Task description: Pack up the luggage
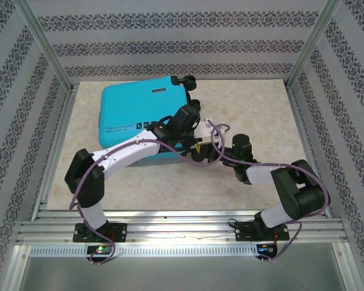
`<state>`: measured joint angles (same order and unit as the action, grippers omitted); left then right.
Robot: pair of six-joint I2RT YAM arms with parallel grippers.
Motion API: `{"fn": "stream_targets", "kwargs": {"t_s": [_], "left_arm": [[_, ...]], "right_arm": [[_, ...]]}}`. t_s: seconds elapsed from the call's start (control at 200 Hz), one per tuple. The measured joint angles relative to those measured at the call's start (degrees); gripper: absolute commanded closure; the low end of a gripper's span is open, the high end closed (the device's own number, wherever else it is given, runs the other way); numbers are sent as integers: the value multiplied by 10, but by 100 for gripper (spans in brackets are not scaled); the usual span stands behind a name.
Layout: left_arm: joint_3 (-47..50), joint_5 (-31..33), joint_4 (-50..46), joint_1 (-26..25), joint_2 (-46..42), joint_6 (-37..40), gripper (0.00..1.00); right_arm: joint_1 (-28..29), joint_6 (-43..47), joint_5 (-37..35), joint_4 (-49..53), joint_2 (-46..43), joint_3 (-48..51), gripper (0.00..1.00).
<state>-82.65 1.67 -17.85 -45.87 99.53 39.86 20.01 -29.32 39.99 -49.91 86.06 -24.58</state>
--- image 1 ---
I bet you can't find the turquoise hard-shell suitcase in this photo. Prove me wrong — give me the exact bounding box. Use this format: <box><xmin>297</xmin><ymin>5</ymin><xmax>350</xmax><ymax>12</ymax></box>
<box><xmin>97</xmin><ymin>74</ymin><xmax>203</xmax><ymax>167</ymax></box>

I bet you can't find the grey metal shelf panel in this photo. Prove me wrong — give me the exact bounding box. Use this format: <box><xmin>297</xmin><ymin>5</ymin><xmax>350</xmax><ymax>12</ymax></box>
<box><xmin>18</xmin><ymin>256</ymin><xmax>346</xmax><ymax>291</ymax></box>

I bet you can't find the aluminium side rail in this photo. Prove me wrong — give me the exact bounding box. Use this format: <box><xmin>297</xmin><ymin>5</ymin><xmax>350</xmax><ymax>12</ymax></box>
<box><xmin>286</xmin><ymin>84</ymin><xmax>333</xmax><ymax>218</ymax></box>
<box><xmin>32</xmin><ymin>84</ymin><xmax>79</xmax><ymax>213</ymax></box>

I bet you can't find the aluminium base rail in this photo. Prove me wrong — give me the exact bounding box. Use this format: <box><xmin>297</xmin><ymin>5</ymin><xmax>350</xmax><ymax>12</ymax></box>
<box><xmin>16</xmin><ymin>209</ymin><xmax>348</xmax><ymax>245</ymax></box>

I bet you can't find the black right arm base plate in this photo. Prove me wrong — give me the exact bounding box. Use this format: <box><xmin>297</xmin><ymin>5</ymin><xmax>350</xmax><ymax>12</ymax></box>
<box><xmin>235</xmin><ymin>221</ymin><xmax>289</xmax><ymax>243</ymax></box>

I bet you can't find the slotted metal cable duct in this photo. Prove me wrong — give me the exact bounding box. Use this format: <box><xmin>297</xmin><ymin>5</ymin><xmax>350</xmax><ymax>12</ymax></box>
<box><xmin>29</xmin><ymin>244</ymin><xmax>260</xmax><ymax>258</ymax></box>

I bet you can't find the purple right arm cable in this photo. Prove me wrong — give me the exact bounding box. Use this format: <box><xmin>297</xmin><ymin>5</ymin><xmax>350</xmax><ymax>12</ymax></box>
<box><xmin>211</xmin><ymin>122</ymin><xmax>331</xmax><ymax>263</ymax></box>

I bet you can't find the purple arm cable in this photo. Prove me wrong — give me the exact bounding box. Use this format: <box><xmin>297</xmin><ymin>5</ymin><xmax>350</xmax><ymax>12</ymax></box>
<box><xmin>211</xmin><ymin>122</ymin><xmax>331</xmax><ymax>263</ymax></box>
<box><xmin>69</xmin><ymin>138</ymin><xmax>224</xmax><ymax>266</ymax></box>

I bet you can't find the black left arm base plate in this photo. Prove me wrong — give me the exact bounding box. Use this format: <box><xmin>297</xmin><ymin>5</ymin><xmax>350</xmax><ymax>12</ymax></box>
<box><xmin>72</xmin><ymin>222</ymin><xmax>128</xmax><ymax>243</ymax></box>

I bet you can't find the aluminium frame post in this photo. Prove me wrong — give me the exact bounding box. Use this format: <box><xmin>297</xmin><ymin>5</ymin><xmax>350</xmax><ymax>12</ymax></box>
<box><xmin>16</xmin><ymin>0</ymin><xmax>75</xmax><ymax>93</ymax></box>
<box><xmin>285</xmin><ymin>0</ymin><xmax>343</xmax><ymax>89</ymax></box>
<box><xmin>1</xmin><ymin>244</ymin><xmax>30</xmax><ymax>291</ymax></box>
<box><xmin>332</xmin><ymin>242</ymin><xmax>363</xmax><ymax>291</ymax></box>

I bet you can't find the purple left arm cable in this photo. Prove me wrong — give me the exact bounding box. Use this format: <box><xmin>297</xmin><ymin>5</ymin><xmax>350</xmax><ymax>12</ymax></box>
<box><xmin>69</xmin><ymin>138</ymin><xmax>224</xmax><ymax>266</ymax></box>

